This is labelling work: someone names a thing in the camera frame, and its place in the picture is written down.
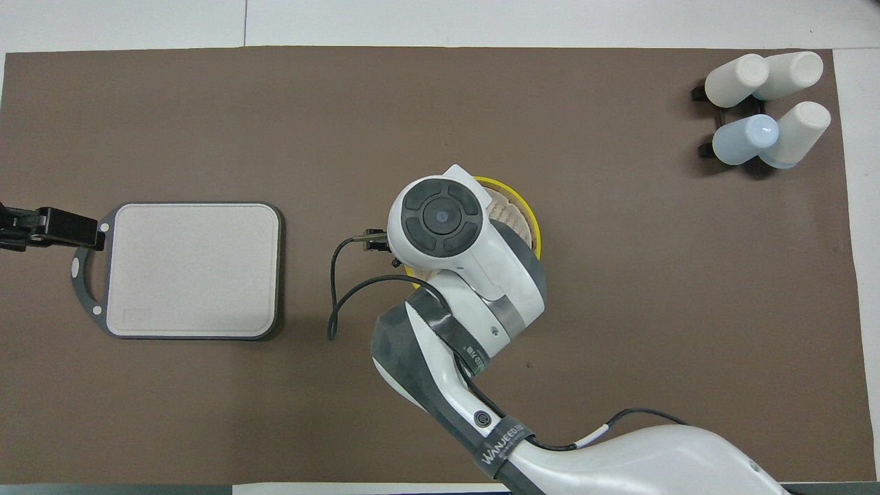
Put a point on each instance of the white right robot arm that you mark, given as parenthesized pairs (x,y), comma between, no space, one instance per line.
(474,275)

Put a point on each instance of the yellow bamboo steamer lid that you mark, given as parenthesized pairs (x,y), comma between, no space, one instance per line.
(515,213)

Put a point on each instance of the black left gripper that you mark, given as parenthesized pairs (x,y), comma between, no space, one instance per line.
(17,230)

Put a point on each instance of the brown table mat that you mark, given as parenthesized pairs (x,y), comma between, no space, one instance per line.
(619,309)

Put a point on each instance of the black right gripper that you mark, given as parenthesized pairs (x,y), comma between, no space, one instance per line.
(377,240)

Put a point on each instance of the light blue ceramic cup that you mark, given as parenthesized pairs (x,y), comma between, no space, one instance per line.
(742,141)

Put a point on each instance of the white ceramic cup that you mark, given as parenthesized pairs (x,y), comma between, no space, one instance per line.
(801,134)
(794,72)
(734,81)

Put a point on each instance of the black cup rack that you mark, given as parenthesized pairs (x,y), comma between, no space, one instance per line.
(698,93)

